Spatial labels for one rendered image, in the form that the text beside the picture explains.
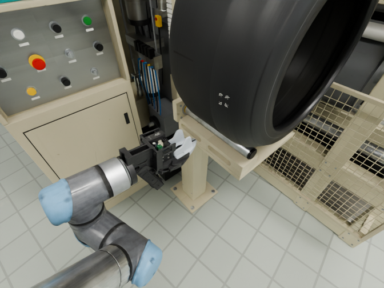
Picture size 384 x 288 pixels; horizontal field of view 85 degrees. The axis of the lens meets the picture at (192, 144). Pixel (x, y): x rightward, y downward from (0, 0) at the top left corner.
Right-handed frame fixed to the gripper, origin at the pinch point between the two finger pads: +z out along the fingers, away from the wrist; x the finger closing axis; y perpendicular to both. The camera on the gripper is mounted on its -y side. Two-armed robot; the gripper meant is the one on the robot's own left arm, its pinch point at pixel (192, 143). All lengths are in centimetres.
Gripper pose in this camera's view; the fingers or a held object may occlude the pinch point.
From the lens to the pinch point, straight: 57.8
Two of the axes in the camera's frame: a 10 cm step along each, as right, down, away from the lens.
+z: 7.5, -3.8, 5.4
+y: 0.9, -7.5, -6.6
